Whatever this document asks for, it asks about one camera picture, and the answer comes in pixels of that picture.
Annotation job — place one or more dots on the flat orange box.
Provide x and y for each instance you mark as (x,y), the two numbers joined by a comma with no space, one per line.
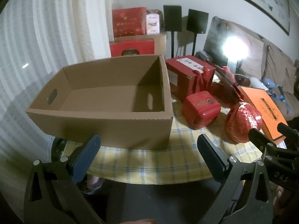
(264,107)

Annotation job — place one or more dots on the red carton with round emblem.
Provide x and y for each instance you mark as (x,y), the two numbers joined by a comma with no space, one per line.
(140,46)

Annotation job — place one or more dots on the brown cardboard box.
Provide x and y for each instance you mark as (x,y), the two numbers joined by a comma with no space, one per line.
(105,126)

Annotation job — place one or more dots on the bright lamp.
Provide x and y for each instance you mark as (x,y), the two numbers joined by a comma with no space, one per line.
(234,47)

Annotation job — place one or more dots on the small white box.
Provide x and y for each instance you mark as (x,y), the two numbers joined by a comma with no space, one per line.
(153,24)

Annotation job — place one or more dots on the red gift box white label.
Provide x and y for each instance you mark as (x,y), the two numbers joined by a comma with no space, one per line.
(179,79)

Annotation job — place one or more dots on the small red square box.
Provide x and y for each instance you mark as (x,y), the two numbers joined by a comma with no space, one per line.
(201,109)

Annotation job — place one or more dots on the brown cardboard carton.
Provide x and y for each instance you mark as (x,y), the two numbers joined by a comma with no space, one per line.
(160,44)

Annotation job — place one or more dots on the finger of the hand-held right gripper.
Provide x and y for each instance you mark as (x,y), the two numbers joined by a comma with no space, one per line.
(288,131)
(259,137)

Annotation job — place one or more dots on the beige sofa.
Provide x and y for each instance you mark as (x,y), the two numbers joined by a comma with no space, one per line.
(278,65)

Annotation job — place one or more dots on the red foil ball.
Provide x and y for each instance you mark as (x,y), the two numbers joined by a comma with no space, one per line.
(243,121)

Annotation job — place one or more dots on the white curtain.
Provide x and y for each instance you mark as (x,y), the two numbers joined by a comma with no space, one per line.
(46,39)

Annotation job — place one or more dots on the blue cloth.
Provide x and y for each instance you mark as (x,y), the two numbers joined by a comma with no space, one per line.
(274,89)

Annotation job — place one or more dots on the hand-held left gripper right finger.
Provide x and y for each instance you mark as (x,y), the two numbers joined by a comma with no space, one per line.
(210,155)

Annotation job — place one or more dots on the red foil pouch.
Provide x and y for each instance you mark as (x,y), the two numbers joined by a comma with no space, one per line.
(227,79)

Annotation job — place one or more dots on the black speaker on stand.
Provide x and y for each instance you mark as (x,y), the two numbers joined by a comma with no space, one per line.
(197,21)
(172,17)

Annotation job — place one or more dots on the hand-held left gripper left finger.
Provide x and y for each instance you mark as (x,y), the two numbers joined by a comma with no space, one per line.
(84,159)

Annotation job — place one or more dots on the red patterned gift carton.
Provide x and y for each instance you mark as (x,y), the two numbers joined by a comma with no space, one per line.
(127,22)

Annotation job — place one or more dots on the brown container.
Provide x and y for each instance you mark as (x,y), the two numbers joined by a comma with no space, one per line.
(241,80)

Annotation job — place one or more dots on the white round appliance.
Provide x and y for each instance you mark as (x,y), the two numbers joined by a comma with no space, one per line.
(258,83)

